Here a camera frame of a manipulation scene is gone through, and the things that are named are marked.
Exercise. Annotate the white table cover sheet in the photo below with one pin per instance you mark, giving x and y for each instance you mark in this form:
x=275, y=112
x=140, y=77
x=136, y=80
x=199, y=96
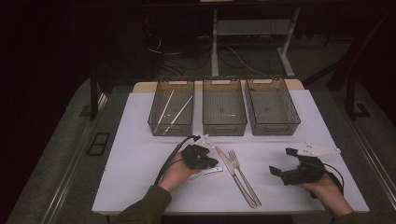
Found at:
x=124, y=174

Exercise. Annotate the black metal stand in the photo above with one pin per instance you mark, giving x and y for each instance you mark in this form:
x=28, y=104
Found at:
x=93, y=93
x=350, y=90

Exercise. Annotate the white metal desk frame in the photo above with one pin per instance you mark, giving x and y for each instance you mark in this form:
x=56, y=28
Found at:
x=214, y=46

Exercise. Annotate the smoky transparent plastic bin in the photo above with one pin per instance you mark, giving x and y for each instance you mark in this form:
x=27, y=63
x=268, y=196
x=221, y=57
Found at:
x=224, y=105
x=271, y=105
x=183, y=90

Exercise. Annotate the steel fork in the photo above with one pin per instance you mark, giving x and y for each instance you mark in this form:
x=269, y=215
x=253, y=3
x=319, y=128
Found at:
x=241, y=172

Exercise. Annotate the steel table knife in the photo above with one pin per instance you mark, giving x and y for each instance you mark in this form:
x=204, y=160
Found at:
x=229, y=166

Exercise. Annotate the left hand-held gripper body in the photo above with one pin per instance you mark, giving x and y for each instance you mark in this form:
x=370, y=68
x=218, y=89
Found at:
x=194, y=155

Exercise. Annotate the person's right hand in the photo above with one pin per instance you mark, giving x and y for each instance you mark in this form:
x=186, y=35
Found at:
x=327, y=191

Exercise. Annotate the white chopstick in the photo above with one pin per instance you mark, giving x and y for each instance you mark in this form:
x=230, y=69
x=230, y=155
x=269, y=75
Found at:
x=179, y=113
x=165, y=110

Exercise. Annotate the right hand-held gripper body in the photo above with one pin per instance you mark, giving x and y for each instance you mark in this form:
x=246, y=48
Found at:
x=308, y=172

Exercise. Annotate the person's left hand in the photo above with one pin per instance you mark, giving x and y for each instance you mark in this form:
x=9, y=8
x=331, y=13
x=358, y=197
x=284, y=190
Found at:
x=176, y=174

